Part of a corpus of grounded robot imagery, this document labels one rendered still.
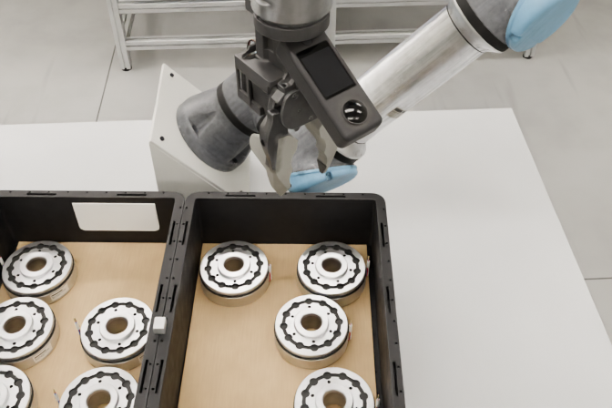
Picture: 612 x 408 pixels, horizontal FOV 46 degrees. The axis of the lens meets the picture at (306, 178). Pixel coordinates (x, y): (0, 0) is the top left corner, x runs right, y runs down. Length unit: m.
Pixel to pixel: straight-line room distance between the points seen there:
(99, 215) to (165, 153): 0.15
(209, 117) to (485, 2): 0.51
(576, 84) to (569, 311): 1.86
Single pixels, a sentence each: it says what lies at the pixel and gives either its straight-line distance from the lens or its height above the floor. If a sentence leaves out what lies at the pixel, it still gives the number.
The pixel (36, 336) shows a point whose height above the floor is 0.86.
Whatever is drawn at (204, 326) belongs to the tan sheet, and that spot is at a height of 0.83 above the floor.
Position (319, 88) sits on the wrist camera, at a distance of 0.65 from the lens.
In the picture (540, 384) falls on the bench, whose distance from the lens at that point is 1.20.
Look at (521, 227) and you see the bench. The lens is 1.40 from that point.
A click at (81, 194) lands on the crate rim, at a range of 1.13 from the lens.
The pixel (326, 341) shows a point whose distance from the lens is 1.00.
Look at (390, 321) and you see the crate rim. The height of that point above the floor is 0.93.
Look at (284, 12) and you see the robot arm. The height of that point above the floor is 1.37.
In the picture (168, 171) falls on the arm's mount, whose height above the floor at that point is 0.87.
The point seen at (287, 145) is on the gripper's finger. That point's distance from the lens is 0.73.
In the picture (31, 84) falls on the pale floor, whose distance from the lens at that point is 3.07.
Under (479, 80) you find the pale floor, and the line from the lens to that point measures 2.97.
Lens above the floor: 1.69
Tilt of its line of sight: 44 degrees down
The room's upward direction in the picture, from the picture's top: straight up
